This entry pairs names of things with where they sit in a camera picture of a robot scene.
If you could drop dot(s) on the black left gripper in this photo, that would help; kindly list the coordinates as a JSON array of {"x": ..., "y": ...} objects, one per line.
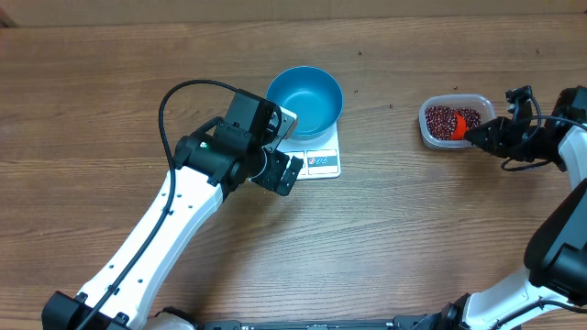
[{"x": 280, "y": 163}]

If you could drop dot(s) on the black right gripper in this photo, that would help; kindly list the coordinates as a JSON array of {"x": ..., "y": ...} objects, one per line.
[{"x": 497, "y": 142}]

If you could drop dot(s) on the red measuring scoop blue handle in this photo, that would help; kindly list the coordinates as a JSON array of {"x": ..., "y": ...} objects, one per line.
[{"x": 460, "y": 128}]

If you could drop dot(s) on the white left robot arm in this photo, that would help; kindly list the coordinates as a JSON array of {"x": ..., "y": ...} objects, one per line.
[{"x": 207, "y": 166}]

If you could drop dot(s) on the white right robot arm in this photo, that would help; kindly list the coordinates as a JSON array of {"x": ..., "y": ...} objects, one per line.
[{"x": 554, "y": 272}]

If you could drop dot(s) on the white digital kitchen scale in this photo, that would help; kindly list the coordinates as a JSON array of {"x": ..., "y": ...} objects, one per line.
[{"x": 321, "y": 155}]

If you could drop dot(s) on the blue metal bowl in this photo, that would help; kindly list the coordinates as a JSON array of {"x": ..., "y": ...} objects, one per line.
[{"x": 313, "y": 95}]

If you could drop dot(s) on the clear plastic food container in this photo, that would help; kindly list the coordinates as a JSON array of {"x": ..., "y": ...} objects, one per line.
[{"x": 468, "y": 100}]

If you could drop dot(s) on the red adzuki beans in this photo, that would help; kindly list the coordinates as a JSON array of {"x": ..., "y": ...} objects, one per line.
[{"x": 440, "y": 120}]

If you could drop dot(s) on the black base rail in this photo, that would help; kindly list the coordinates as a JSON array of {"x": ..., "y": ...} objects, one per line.
[{"x": 172, "y": 318}]

